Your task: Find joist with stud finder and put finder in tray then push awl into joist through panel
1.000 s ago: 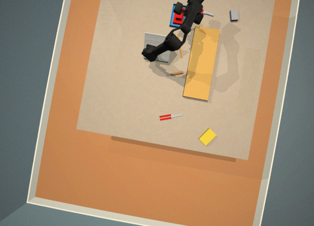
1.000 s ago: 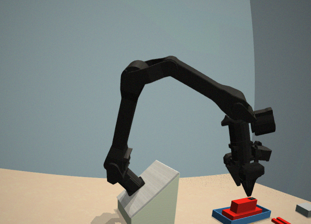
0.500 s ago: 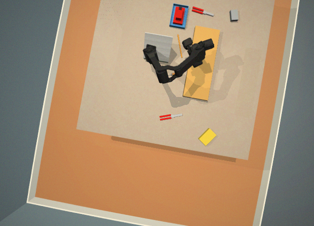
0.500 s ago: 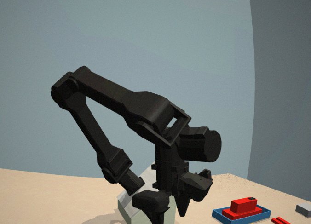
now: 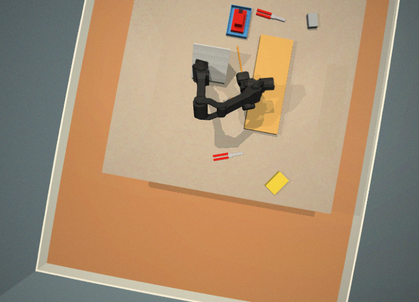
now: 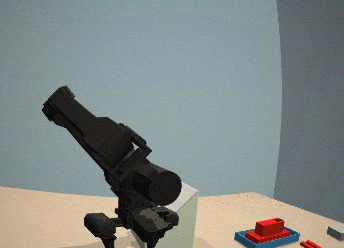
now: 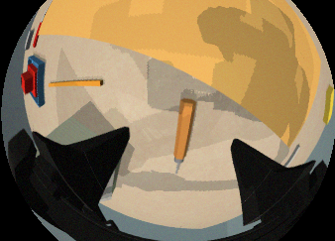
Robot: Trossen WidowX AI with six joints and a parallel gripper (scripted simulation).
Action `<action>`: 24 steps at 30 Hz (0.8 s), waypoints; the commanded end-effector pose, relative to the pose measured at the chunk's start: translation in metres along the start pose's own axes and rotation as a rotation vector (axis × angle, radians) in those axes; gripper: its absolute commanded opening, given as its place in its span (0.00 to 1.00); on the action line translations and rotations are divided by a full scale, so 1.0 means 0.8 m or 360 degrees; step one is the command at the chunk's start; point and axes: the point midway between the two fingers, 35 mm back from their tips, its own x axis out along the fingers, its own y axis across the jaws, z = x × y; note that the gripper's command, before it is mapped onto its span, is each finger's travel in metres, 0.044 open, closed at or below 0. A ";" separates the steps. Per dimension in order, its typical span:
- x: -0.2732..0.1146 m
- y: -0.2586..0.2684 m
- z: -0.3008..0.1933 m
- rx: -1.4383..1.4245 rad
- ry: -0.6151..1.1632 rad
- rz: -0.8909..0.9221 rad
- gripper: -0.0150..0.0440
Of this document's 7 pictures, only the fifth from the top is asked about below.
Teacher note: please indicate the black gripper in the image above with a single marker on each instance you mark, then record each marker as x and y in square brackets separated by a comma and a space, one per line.
[241, 76]

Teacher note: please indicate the blue rectangular tray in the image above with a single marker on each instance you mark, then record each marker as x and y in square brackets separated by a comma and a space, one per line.
[246, 25]

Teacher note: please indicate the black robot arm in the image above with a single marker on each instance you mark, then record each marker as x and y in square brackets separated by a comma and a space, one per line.
[253, 90]

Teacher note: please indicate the yellow rectangular block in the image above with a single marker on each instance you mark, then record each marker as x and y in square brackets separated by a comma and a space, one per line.
[276, 183]

